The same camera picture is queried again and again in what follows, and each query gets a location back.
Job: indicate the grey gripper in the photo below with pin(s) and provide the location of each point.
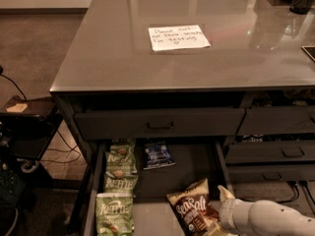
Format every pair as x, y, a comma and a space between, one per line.
228, 210

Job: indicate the brown sea salt chip bag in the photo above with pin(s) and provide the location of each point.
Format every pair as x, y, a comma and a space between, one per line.
193, 209

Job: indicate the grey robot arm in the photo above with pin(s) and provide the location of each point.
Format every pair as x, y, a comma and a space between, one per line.
261, 218

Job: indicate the open middle drawer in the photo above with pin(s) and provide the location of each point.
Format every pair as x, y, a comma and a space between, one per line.
194, 161

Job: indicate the bottom right drawer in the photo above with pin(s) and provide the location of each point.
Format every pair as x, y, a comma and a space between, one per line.
297, 172

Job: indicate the middle right drawer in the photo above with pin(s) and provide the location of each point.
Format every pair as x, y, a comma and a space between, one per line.
265, 152

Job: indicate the dark snack bag right drawer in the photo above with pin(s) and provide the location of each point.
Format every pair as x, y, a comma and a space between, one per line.
252, 139

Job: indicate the blue chip bag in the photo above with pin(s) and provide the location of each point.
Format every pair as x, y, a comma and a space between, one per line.
157, 155

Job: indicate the top left drawer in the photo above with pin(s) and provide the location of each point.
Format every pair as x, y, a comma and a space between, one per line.
158, 123

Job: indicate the green kettle chip bag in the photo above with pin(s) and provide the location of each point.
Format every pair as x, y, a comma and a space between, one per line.
114, 214
124, 185
122, 147
120, 165

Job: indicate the top right drawer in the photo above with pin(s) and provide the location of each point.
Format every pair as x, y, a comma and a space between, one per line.
278, 120

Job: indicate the front green Kettle chip bag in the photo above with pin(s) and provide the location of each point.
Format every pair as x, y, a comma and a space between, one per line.
114, 214

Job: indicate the rear green Kettle chip bag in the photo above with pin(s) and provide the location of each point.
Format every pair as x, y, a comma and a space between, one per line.
122, 147

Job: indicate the grey metal counter cabinet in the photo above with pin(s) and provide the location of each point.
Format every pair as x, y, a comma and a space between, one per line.
255, 60

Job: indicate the dark tablet on counter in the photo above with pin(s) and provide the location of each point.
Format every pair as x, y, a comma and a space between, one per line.
310, 51

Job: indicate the white handwritten paper note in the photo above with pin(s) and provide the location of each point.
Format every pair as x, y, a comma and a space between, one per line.
178, 37

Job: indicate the black side cart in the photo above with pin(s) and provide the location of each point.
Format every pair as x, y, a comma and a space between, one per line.
27, 135

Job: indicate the tan sticky note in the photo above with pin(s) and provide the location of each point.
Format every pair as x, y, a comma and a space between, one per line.
17, 108

